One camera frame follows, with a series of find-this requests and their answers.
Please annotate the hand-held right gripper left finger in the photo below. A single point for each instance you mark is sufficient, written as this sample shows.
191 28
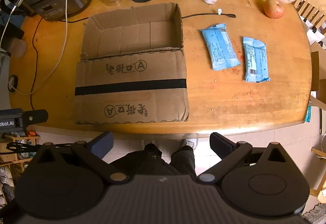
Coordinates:
103 143

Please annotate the wooden shoe rack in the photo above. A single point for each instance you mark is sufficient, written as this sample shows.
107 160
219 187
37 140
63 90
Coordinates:
15 163

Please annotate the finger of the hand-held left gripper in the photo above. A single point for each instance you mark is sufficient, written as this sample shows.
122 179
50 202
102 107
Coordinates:
37 115

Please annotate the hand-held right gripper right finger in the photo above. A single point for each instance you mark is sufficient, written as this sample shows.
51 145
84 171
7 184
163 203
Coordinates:
219 144

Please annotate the blue wet wipes packet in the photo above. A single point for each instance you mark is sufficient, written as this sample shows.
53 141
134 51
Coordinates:
220 48
256 61

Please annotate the white shoe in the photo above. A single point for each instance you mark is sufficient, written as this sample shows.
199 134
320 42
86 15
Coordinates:
191 142
154 143

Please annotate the person's leg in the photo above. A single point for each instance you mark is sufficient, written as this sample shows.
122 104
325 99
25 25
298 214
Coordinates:
183 160
142 163

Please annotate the person's left leg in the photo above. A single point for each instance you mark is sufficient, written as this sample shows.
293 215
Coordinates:
142 163

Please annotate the black tape roll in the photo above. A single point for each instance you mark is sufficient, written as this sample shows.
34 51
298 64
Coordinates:
10 84

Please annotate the white printed cloth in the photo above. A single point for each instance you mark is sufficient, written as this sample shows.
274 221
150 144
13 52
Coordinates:
317 35

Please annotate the cardboard box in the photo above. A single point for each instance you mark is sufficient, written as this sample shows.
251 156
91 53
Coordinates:
127 71

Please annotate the apple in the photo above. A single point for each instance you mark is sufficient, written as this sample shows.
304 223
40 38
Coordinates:
273 8

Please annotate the person's right leg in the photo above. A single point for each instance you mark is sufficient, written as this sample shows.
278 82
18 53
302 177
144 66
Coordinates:
183 160

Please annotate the translucent plastic cup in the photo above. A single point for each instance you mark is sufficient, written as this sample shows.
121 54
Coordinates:
18 47

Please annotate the patterned floor mat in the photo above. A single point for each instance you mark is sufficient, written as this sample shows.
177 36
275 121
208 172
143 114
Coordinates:
317 213

